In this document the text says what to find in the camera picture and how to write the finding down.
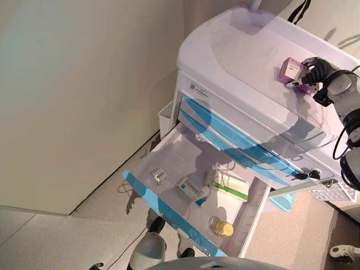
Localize black keys in lock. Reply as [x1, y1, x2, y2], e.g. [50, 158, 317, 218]
[294, 168, 321, 181]

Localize cart label sticker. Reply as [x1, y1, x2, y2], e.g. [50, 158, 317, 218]
[187, 83, 212, 100]

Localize white green medicine box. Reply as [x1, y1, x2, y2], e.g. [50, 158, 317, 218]
[204, 168, 251, 202]

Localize silver robot left leg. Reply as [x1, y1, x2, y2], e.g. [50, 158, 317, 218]
[128, 209, 167, 270]

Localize small white side bin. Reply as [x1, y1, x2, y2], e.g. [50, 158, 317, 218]
[157, 101, 174, 138]

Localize blue white medicine box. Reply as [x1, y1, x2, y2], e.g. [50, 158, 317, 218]
[175, 176, 210, 208]

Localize white drawer with blue handle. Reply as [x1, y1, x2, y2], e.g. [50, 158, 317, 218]
[177, 108, 290, 188]
[122, 122, 272, 258]
[179, 94, 303, 186]

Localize grey robot torso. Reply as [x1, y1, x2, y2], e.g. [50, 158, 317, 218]
[148, 255, 290, 270]

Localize yellow capped medicine bottle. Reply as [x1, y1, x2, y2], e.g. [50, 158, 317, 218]
[209, 215, 235, 239]

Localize small white barcode box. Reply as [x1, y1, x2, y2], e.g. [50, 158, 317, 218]
[152, 168, 167, 183]

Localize black floor cable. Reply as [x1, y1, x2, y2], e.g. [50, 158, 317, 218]
[100, 227, 150, 267]

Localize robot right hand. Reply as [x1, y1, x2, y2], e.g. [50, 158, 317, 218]
[285, 56, 338, 89]

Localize pink white medicine box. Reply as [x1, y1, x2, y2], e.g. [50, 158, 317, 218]
[278, 57, 318, 95]

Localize white medical trolley cart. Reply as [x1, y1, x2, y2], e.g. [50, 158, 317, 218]
[167, 7, 360, 197]

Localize white perforated side basket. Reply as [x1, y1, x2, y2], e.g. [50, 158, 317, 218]
[308, 179, 360, 203]

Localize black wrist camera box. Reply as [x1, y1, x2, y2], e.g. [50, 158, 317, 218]
[312, 87, 334, 107]

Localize black hanging strap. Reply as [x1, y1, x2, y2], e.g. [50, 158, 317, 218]
[286, 0, 312, 25]

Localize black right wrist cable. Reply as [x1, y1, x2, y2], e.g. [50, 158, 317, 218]
[331, 125, 360, 189]

